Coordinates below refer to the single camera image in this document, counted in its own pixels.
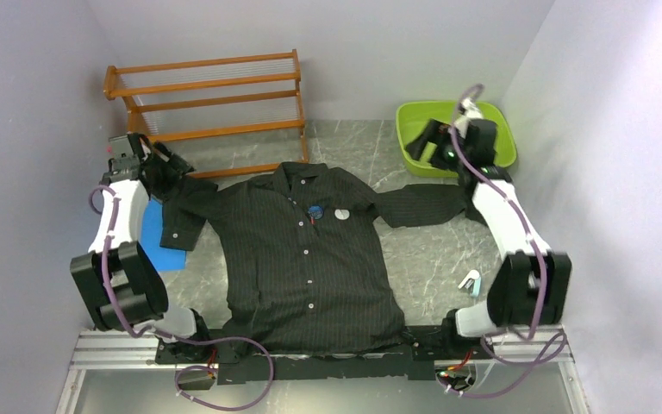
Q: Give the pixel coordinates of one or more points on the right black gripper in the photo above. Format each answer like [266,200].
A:
[431,134]

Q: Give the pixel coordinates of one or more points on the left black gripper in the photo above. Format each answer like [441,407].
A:
[175,166]

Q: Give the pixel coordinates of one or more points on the black pinstriped shirt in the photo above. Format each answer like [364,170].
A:
[301,287]

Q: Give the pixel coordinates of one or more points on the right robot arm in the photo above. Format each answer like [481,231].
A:
[531,284]

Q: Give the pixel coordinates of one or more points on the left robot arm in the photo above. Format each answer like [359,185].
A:
[120,286]

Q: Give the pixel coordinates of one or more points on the green plastic basin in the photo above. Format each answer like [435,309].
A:
[412,118]

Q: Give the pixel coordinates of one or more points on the orange wooden shoe rack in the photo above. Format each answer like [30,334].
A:
[207,99]

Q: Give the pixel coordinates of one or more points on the blue flat mat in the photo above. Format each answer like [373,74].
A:
[163,259]

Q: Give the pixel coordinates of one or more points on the black base beam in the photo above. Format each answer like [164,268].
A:
[438,338]

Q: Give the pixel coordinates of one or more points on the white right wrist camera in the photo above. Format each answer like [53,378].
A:
[468,108]

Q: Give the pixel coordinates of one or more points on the aluminium frame rail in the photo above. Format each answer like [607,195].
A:
[117,350]

